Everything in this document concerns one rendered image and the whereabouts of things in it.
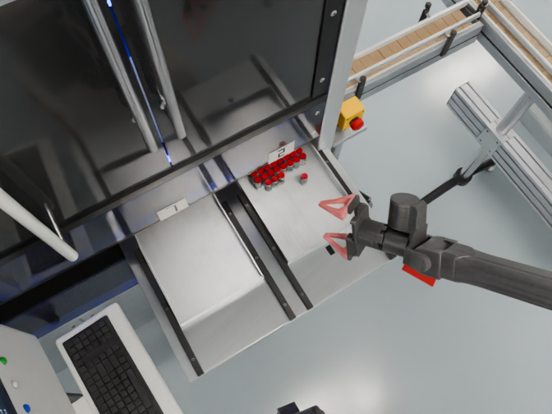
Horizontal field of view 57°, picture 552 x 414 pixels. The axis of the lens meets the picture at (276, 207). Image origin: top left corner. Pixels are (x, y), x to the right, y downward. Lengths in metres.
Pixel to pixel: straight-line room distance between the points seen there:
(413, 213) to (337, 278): 0.52
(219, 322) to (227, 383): 0.89
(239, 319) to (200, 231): 0.28
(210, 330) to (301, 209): 0.44
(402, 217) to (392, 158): 1.66
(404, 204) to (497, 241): 1.68
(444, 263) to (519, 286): 0.13
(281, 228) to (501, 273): 0.73
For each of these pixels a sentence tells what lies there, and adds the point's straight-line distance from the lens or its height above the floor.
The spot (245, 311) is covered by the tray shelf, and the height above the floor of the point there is 0.88.
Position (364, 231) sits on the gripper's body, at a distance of 1.06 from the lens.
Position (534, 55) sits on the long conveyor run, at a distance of 1.92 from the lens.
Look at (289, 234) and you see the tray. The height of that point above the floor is 0.88.
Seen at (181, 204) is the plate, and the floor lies 1.02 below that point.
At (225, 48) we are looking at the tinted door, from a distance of 0.98.
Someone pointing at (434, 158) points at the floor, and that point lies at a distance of 2.72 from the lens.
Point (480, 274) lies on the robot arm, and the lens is 0.97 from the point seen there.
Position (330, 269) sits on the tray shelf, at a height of 0.88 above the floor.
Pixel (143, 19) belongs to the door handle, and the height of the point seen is 1.75.
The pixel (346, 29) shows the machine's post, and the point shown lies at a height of 1.43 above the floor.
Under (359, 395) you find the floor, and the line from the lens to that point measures 2.33.
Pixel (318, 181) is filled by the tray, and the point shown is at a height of 0.88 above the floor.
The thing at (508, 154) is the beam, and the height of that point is 0.53.
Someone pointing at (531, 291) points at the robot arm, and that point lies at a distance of 0.95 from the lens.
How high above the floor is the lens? 2.29
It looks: 68 degrees down
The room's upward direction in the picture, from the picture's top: 3 degrees clockwise
